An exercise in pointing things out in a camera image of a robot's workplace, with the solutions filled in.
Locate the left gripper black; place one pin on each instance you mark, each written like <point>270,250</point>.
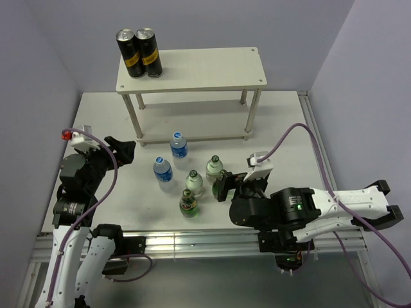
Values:
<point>124,150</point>

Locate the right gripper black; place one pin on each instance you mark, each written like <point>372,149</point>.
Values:
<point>231,181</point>

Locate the green glass bottle tall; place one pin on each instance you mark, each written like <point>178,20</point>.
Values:
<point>216,187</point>

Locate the clear glass bottle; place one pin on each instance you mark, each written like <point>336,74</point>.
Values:
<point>194,182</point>
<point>213,168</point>

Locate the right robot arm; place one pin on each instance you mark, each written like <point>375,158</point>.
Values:
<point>288,220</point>

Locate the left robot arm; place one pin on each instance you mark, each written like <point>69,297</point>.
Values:
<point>80,254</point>

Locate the white two-tier shelf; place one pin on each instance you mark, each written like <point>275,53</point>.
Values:
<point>192,70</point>

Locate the green glass bottle front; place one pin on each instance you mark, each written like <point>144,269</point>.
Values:
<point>188,204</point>

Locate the water bottle blue label front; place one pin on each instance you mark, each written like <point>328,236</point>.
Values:
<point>164,174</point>

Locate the water bottle blue label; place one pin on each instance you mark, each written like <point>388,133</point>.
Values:
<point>164,174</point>
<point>179,150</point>

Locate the water bottle blue label rear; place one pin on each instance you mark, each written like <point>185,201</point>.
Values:
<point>179,150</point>

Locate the black can left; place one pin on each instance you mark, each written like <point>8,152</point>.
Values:
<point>129,48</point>

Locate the black can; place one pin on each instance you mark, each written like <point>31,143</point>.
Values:
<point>149,52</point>
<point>129,48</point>

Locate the black can right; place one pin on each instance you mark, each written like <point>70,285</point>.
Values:
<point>149,52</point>

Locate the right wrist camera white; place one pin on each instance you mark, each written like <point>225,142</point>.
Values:
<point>258,170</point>

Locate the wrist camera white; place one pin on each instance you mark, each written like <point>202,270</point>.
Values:
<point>258,170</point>
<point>79,141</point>

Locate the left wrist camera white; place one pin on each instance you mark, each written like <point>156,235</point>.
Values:
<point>79,141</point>

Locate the aluminium frame rail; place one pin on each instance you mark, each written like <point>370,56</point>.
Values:
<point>215,238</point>

